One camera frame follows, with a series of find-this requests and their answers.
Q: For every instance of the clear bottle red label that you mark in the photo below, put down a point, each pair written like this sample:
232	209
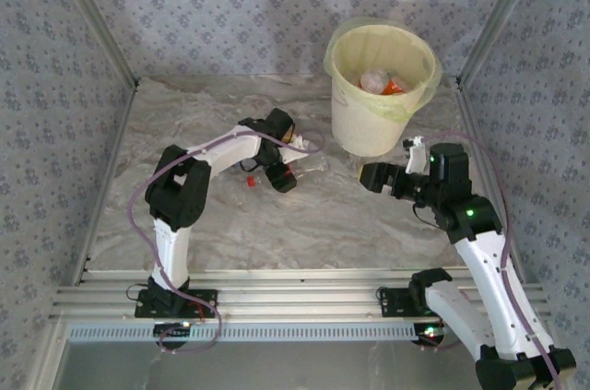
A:
251	181

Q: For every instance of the orange label orange cap bottle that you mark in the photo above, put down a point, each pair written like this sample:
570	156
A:
395	86

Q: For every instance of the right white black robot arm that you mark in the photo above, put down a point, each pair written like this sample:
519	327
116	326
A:
493	288

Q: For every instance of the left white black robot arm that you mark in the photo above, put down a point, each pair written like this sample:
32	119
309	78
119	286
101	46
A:
177	196

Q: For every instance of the cream plastic bin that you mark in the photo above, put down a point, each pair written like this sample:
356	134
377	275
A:
364	132

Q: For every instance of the yellow-green plastic bin liner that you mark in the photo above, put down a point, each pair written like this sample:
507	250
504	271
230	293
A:
382	49

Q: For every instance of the black controller board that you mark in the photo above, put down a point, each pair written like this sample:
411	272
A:
421	332
168	330

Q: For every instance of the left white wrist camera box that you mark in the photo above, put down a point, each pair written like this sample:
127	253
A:
295	152

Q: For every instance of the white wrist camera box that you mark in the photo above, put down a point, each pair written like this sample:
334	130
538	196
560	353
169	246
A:
417	155
295	152

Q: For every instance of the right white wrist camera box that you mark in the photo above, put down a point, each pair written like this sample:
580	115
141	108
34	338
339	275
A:
417	155

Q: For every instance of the aluminium side rail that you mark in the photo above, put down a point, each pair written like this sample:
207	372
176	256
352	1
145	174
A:
470	113
115	150

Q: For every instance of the wide aluminium mounting rail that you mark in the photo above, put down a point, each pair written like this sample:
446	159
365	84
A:
299	293

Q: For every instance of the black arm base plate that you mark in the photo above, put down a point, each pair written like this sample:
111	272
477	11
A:
392	300
205	300

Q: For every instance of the aluminium corner post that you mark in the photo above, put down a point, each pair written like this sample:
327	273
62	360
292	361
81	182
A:
97	16
499	16

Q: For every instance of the aluminium frame leg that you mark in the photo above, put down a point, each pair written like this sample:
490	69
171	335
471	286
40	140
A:
48	362

